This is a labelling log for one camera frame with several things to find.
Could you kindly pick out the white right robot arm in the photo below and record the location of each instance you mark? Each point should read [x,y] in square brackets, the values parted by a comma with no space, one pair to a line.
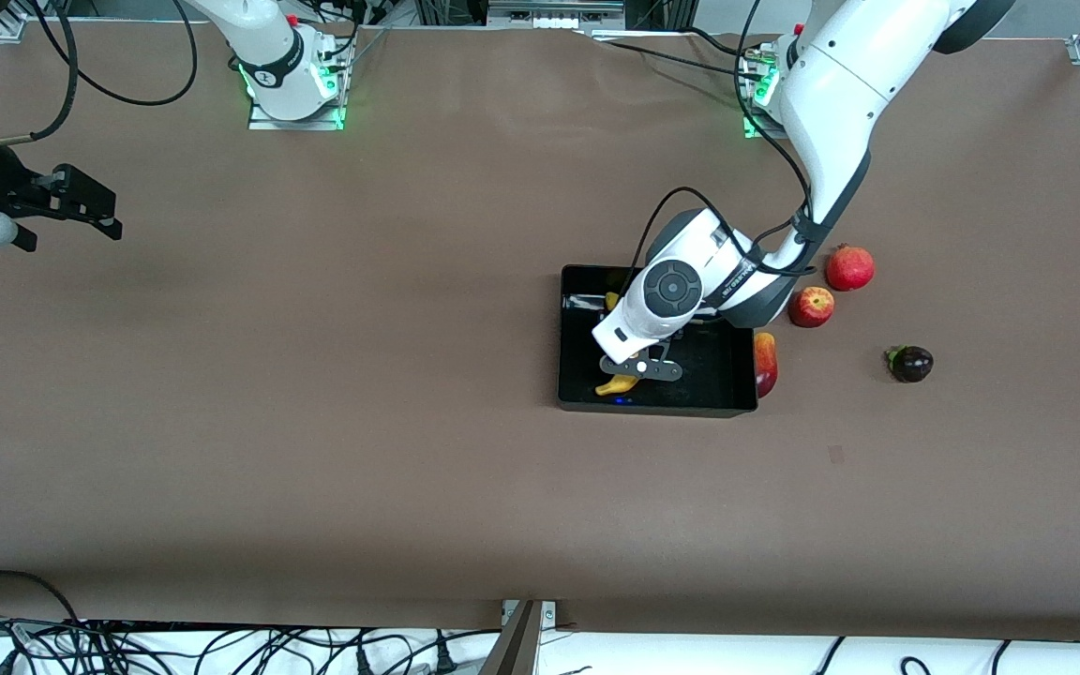
[273,56]

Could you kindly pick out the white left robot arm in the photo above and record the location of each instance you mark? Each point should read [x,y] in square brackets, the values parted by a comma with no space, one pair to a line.
[831,94]

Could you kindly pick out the grey metal equipment box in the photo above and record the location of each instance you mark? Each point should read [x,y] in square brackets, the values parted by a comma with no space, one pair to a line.
[554,11]

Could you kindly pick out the yellow banana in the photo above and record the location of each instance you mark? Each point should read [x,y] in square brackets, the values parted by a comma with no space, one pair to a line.
[617,385]

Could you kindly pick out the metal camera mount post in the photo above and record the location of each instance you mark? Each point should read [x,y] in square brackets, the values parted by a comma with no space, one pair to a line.
[519,647]

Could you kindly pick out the red yellow mango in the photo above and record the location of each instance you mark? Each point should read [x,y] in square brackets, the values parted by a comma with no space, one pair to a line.
[765,361]

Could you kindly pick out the dark purple mangosteen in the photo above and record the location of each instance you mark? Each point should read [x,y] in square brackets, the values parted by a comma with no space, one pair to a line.
[911,364]

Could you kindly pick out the black rectangular plastic box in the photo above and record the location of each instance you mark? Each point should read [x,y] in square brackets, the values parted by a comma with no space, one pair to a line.
[718,375]

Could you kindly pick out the red yellow apple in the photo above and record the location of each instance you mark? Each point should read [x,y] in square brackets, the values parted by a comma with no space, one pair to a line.
[812,307]

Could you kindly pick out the red pomegranate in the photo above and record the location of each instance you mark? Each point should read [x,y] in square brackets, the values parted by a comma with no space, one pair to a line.
[850,268]

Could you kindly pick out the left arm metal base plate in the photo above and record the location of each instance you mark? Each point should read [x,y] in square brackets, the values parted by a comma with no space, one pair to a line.
[754,127]

